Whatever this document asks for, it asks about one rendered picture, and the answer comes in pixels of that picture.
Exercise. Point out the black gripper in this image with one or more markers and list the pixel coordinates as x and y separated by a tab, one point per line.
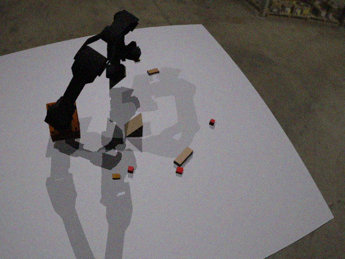
115	70

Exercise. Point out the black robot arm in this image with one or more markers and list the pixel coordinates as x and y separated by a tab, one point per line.
89	64

